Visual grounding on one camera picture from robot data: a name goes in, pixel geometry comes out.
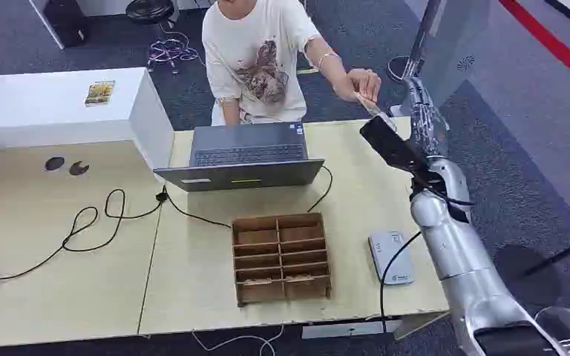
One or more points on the person's left hand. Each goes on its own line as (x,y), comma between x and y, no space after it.
(361,84)

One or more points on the black computer case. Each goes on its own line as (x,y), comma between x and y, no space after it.
(66,22)

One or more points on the chrome stanchion pole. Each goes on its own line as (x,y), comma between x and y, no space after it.
(415,49)

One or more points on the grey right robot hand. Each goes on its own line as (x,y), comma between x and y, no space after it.
(427,128)

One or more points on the white desk frame beam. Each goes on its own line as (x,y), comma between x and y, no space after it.
(349,329)

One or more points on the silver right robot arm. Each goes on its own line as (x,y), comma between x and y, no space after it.
(457,250)

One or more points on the black desk grommet cap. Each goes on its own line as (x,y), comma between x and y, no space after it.
(78,168)

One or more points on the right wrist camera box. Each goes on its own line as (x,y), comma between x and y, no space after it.
(393,145)

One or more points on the black stool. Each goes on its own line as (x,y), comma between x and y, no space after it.
(149,10)

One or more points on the grey card reader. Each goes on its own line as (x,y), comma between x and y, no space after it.
(393,265)

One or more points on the yellow card pack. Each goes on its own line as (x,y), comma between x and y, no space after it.
(99,93)

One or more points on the grey kiosk stand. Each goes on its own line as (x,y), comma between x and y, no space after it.
(457,44)

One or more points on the card in wooden box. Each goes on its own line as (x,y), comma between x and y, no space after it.
(299,278)
(257,282)

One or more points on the wooden card box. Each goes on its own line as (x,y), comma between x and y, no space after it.
(281,260)

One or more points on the printed card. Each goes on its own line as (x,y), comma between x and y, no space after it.
(376,111)

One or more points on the grey laptop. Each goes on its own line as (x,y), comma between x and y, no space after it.
(245,152)

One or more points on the black stanchion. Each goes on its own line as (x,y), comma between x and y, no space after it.
(526,270)

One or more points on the person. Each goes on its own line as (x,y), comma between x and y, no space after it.
(255,59)

